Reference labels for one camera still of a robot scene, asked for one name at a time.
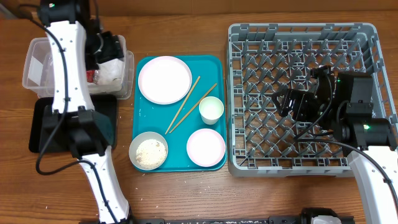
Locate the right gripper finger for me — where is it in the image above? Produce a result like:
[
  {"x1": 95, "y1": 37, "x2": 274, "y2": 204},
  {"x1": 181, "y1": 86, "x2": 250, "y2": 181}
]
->
[
  {"x1": 271, "y1": 93, "x2": 288, "y2": 117},
  {"x1": 277, "y1": 86, "x2": 303, "y2": 95}
]

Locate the white napkin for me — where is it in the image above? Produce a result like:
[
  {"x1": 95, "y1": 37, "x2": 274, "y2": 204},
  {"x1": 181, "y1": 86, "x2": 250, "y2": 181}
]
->
[{"x1": 94, "y1": 59, "x2": 123, "y2": 85}]

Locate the red snack wrapper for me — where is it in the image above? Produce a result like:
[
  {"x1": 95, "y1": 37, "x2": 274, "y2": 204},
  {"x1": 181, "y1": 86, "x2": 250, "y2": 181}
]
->
[{"x1": 86, "y1": 70, "x2": 95, "y2": 83}]

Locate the wooden chopstick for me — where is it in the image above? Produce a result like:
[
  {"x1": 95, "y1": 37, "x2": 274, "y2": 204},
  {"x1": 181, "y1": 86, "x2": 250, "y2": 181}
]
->
[
  {"x1": 165, "y1": 76, "x2": 201, "y2": 134},
  {"x1": 169, "y1": 83, "x2": 217, "y2": 134}
]

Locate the white paper cup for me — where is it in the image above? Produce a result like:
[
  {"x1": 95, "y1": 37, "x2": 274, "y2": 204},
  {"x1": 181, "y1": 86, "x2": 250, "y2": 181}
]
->
[{"x1": 199, "y1": 96, "x2": 224, "y2": 125}]

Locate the large white pink plate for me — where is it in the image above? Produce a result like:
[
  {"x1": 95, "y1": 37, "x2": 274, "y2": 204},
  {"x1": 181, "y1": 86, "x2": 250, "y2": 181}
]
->
[{"x1": 138, "y1": 56, "x2": 192, "y2": 105}]

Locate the small white pink plate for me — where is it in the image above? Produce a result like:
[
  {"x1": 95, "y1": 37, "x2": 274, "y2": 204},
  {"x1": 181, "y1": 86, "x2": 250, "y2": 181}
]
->
[{"x1": 187, "y1": 128, "x2": 226, "y2": 167}]

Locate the grey bowl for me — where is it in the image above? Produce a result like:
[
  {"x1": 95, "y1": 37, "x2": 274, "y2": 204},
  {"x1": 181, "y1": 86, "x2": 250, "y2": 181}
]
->
[{"x1": 129, "y1": 131, "x2": 168, "y2": 171}]

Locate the pile of rice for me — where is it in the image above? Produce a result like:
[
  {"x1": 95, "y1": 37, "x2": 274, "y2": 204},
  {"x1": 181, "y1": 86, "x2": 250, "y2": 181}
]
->
[{"x1": 136, "y1": 139, "x2": 167, "y2": 170}]

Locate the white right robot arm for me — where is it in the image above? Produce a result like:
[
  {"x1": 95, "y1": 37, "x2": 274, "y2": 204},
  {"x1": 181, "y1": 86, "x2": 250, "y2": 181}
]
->
[{"x1": 272, "y1": 65, "x2": 397, "y2": 223}]

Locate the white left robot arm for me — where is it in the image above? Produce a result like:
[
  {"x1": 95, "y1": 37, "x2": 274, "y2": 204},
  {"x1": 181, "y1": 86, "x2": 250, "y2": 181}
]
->
[{"x1": 35, "y1": 1, "x2": 131, "y2": 223}]

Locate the grey dishwasher rack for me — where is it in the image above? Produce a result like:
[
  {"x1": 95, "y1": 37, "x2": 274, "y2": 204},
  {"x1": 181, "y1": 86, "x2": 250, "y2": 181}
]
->
[{"x1": 226, "y1": 23, "x2": 397, "y2": 177}]

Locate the black food waste tray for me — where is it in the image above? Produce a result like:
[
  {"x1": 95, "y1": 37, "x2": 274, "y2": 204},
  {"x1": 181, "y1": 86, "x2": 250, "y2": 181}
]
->
[{"x1": 29, "y1": 94, "x2": 118, "y2": 153}]

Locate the clear plastic waste bin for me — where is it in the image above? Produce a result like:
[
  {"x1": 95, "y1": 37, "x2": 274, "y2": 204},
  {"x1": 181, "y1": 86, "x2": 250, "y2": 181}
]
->
[{"x1": 22, "y1": 35, "x2": 134, "y2": 100}]

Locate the teal plastic tray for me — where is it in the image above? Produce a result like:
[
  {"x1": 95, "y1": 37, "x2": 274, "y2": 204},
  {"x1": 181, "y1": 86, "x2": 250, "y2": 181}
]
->
[{"x1": 132, "y1": 55, "x2": 227, "y2": 172}]

